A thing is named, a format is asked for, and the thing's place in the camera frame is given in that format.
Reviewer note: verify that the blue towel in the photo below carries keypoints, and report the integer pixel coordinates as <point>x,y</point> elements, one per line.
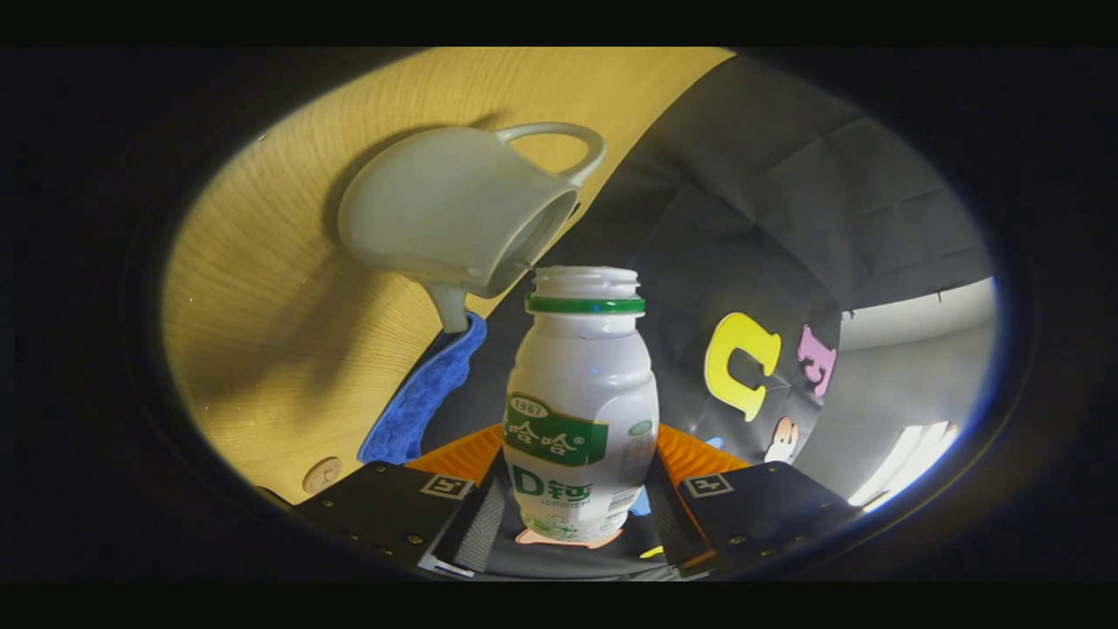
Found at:
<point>419,402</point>

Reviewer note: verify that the white green-label water bottle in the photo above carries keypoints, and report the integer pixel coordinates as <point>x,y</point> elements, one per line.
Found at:
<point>581,384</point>

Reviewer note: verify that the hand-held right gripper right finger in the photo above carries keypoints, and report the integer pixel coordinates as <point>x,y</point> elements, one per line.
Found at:
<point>672,524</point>

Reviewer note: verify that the round wooden coaster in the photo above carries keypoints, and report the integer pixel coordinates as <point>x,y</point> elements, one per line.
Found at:
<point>322,475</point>

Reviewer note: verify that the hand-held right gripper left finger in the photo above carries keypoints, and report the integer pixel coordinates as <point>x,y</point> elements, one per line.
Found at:
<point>476,524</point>

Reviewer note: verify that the black backdrop cloth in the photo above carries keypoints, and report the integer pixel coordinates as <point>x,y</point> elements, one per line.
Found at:
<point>742,218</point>

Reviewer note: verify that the white ceramic teacup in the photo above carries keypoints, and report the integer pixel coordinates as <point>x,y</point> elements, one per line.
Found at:
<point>428,210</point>

